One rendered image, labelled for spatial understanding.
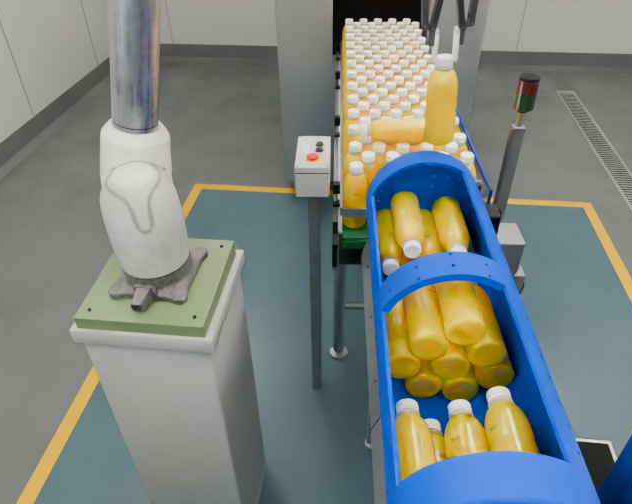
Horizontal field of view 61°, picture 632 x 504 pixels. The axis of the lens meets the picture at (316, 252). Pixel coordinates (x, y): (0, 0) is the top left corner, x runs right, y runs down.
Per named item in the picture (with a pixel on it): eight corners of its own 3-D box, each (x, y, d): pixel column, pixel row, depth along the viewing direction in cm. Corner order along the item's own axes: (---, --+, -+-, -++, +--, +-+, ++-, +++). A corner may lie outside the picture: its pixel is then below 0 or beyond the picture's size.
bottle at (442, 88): (458, 138, 131) (466, 62, 119) (442, 149, 127) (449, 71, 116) (434, 131, 135) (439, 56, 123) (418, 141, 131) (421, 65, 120)
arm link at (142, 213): (121, 288, 113) (90, 203, 99) (115, 237, 126) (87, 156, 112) (197, 269, 117) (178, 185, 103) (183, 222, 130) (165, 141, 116)
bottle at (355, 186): (342, 216, 167) (343, 163, 156) (365, 216, 167) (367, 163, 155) (342, 229, 162) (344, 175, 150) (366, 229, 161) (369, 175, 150)
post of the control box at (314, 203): (312, 388, 225) (307, 183, 164) (312, 380, 229) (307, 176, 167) (321, 388, 225) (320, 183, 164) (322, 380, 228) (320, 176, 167)
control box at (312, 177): (295, 197, 158) (294, 166, 151) (299, 164, 173) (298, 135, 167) (329, 197, 157) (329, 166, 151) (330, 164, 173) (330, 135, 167)
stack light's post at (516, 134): (460, 358, 237) (513, 128, 169) (458, 351, 240) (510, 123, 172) (469, 358, 237) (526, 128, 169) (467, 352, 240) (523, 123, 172)
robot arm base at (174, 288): (99, 311, 116) (91, 293, 112) (138, 246, 133) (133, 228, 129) (179, 318, 114) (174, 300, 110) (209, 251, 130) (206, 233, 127)
